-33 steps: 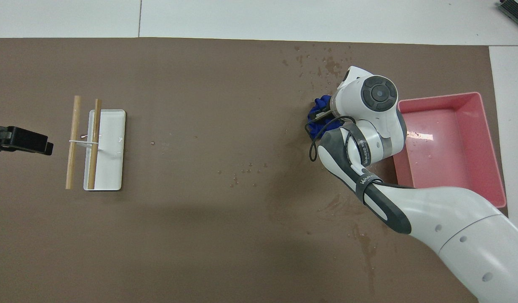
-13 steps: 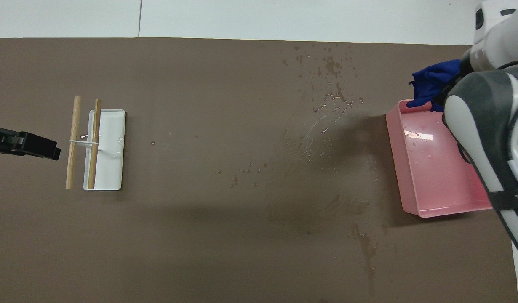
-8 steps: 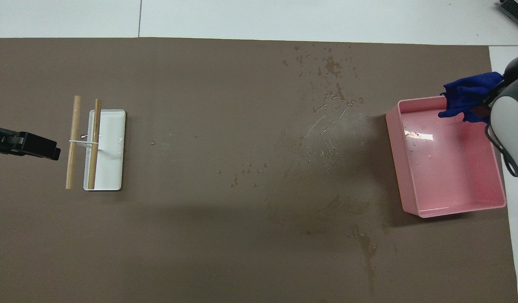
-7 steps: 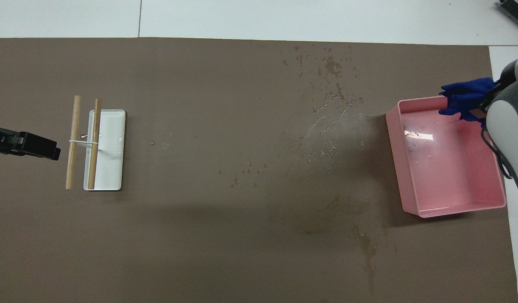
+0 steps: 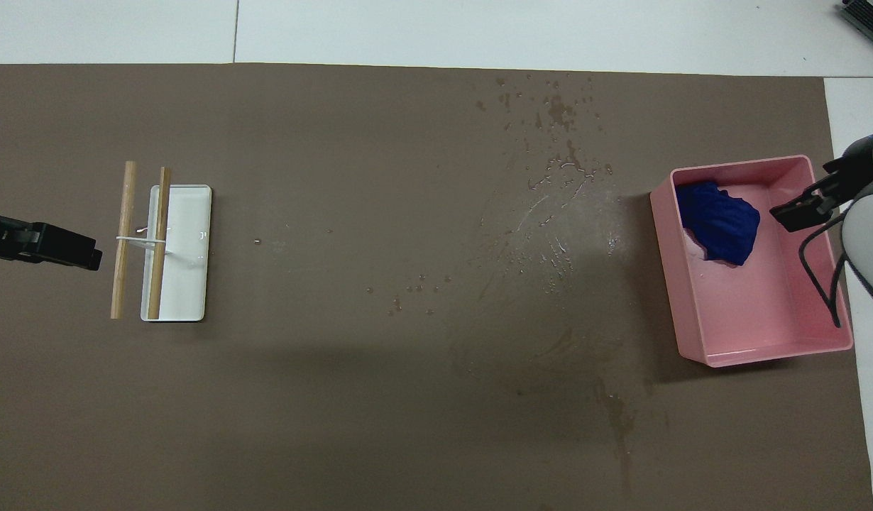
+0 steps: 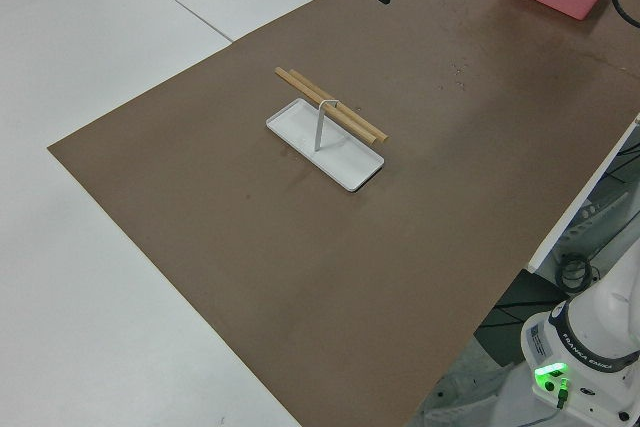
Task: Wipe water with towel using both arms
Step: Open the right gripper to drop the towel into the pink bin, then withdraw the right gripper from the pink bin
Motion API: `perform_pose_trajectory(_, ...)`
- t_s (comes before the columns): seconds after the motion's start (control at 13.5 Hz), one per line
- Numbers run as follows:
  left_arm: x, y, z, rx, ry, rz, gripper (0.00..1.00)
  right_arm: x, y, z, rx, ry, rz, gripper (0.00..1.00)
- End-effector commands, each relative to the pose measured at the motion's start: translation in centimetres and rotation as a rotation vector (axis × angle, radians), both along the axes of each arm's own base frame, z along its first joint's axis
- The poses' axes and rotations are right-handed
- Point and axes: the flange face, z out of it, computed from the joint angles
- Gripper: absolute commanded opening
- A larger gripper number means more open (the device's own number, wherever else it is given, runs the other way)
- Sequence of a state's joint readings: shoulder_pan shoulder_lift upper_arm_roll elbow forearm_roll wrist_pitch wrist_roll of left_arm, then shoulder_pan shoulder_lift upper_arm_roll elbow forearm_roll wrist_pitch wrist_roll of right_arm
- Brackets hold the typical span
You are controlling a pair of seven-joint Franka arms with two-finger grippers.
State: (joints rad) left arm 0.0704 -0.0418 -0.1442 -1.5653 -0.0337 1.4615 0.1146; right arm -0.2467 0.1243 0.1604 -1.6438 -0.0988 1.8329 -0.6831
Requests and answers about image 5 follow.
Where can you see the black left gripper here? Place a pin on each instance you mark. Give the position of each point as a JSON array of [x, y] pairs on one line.
[[3, 238]]

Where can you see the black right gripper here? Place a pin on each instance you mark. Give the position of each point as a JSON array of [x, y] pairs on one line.
[[852, 177]]

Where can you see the blue towel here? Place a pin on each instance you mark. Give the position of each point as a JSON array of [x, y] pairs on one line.
[[720, 223]]

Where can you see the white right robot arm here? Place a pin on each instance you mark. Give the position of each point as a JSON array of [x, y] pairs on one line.
[[869, 241]]

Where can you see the wooden rod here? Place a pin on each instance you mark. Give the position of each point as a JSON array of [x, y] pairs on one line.
[[157, 270], [123, 206]]

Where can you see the pink plastic bin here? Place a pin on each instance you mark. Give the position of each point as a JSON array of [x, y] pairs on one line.
[[763, 305]]

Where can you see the white rack base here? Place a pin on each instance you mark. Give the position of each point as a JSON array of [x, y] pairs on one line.
[[188, 270]]

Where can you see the brown table mat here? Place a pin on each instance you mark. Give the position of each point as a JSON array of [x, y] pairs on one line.
[[380, 355]]

